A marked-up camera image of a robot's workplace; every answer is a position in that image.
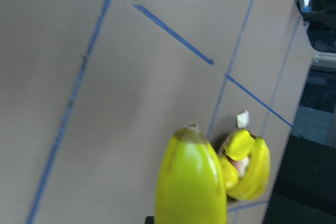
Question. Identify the yellow banana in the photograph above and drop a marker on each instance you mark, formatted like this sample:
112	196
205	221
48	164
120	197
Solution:
240	145
256	179
190	186

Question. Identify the woven brown basket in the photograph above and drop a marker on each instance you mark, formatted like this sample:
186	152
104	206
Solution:
221	141

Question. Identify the small paper tag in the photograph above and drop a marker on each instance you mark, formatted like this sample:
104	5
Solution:
242	119

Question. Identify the pink white apple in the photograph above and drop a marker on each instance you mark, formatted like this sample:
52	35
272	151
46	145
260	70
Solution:
241	166

